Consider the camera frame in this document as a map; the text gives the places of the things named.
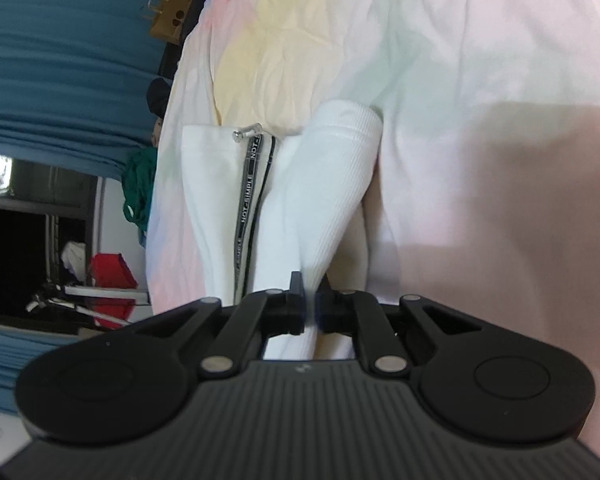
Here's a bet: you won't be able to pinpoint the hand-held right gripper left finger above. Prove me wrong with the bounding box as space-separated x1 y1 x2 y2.
124 271 308 381

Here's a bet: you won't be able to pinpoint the pastel bed blanket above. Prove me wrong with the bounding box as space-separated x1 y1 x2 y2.
144 0 600 466

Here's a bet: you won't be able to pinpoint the black clothes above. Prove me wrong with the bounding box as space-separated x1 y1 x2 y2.
147 77 173 118

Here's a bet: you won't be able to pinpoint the dark window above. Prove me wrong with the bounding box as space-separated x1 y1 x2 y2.
0 155 105 322

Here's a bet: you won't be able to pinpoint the red cloth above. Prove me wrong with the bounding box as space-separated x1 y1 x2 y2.
88 252 139 328

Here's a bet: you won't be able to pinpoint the garment steamer stand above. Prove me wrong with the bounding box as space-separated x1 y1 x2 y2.
27 282 151 331

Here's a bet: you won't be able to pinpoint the green clothes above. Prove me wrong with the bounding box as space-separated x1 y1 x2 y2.
121 146 159 233

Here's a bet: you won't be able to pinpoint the white sweatpants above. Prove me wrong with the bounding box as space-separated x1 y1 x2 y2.
181 100 385 361

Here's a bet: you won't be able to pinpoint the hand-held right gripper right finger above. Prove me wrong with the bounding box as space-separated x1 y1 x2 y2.
314 280 483 376

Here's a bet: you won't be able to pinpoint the white hanging cloth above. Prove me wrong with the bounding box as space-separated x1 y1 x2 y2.
61 241 86 281

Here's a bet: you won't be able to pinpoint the brown paper bag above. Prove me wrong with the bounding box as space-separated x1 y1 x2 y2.
140 0 193 46

